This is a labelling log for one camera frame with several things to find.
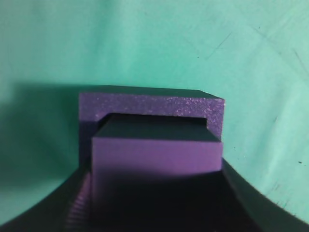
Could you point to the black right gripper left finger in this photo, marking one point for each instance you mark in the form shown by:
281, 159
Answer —
67, 209

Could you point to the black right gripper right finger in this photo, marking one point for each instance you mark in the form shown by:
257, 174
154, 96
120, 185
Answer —
268, 216

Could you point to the dark purple cube block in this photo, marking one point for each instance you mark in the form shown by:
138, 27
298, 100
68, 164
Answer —
125, 202

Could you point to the purple foam groove block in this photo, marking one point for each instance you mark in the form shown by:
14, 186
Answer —
154, 105

